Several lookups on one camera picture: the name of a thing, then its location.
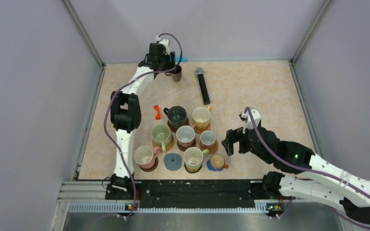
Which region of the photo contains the dark brown mug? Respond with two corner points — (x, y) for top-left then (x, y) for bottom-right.
(165, 65), (182, 82)

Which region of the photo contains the tan wooden round coaster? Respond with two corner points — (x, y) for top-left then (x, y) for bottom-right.
(199, 141), (219, 154)

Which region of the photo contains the small orange mug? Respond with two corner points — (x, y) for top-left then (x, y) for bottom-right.
(210, 154), (229, 170)

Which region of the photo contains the small grey blue mug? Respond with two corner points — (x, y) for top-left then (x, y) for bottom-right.
(200, 130), (216, 147)

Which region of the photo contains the blue cloud shaped coaster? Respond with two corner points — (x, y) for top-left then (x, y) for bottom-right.
(206, 160), (225, 172)

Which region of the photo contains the light brown round coaster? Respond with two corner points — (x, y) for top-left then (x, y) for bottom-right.
(191, 123), (211, 134)

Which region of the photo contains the yellow mug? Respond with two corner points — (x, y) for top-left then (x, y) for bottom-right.
(192, 105), (212, 128)

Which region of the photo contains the sage green mug back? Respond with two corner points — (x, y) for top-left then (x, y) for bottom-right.
(184, 147), (208, 169)

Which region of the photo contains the dark green mug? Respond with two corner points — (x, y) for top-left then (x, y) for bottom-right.
(163, 106), (187, 129)

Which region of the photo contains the brown mug white interior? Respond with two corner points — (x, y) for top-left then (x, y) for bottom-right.
(176, 126), (196, 147)

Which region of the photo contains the orange black smiley coaster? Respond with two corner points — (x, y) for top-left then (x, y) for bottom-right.
(184, 165), (202, 174)

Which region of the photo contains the dark walnut round coaster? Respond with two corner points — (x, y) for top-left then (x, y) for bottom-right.
(177, 141), (196, 152)

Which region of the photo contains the dark wooden round coaster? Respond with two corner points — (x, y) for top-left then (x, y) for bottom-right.
(167, 118), (189, 133)

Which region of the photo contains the light green mug front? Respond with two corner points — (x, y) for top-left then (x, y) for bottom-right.
(151, 124), (172, 152)

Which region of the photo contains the grey smiley silicone coaster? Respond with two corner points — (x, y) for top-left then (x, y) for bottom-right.
(163, 153), (183, 171)

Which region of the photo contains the walnut grooved round coaster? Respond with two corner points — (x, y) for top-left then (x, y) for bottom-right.
(139, 158), (159, 172)

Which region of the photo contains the pink mug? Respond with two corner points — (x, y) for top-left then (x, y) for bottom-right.
(133, 146), (161, 169)

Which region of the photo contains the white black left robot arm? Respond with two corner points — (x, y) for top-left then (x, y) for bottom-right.
(105, 39), (176, 199)

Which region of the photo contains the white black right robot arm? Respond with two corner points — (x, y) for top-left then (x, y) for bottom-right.
(222, 126), (370, 225)

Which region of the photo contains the light blue plastic object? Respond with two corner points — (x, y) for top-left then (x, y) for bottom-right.
(175, 57), (188, 63)

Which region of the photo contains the black handheld microphone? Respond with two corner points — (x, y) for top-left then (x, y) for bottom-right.
(195, 68), (211, 105)

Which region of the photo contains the orange plastic piece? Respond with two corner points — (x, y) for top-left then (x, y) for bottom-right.
(153, 105), (161, 120)

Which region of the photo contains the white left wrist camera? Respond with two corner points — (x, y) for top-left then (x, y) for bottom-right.
(156, 36), (171, 54)

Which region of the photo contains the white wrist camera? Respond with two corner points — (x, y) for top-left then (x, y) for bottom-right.
(156, 36), (171, 54)
(239, 107), (261, 134)

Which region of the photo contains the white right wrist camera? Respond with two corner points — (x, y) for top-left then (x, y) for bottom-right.
(239, 107), (261, 134)

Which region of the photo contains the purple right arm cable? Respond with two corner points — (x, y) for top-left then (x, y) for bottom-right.
(244, 106), (370, 231)

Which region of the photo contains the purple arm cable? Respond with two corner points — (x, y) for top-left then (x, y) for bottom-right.
(244, 106), (370, 231)
(103, 33), (184, 220)

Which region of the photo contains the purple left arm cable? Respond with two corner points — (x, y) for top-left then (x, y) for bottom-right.
(103, 33), (184, 220)

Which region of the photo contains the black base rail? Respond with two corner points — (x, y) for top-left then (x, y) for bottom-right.
(105, 180), (287, 209)

